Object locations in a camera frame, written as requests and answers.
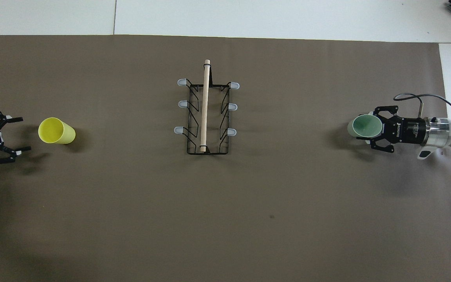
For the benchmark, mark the yellow plastic cup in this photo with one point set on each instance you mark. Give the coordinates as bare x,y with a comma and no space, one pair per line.
55,131

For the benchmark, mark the pale green plastic cup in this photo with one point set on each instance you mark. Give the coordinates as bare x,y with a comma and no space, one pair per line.
362,127

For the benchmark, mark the brown table mat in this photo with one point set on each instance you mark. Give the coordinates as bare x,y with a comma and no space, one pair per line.
210,219

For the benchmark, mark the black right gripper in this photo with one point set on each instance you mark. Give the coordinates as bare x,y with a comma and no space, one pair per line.
409,131

